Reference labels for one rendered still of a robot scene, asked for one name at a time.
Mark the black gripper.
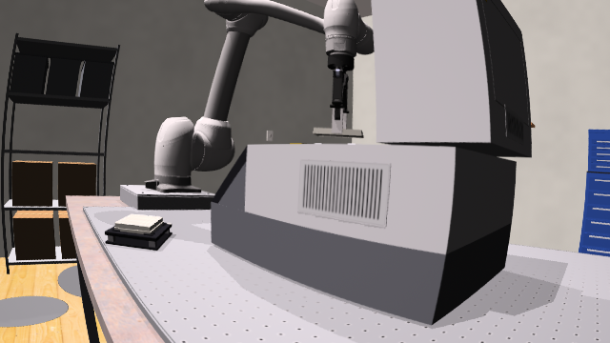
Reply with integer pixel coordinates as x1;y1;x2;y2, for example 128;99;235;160
328;53;355;133

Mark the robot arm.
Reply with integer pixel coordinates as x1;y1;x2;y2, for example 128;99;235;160
144;0;375;193

